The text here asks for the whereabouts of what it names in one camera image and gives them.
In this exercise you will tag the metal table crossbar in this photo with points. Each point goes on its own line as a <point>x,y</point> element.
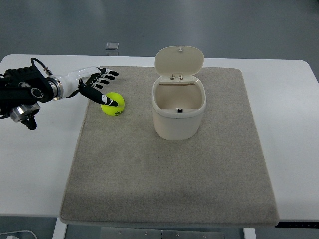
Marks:
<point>131,233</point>

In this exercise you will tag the yellow tennis ball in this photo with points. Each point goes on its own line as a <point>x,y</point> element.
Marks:
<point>112,110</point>

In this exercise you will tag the white device on floor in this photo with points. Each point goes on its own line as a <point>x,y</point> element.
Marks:
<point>16,234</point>

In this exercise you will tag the grey felt mat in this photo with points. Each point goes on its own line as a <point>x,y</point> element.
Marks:
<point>123,173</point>

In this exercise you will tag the beige plastic bin with lid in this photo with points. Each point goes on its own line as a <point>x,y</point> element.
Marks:
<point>178,96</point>

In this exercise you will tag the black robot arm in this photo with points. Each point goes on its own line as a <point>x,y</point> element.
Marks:
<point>21,90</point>

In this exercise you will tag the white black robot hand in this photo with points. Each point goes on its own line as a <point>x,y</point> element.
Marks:
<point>86,81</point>

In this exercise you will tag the black table control panel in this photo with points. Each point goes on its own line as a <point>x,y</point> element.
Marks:
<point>298,224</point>

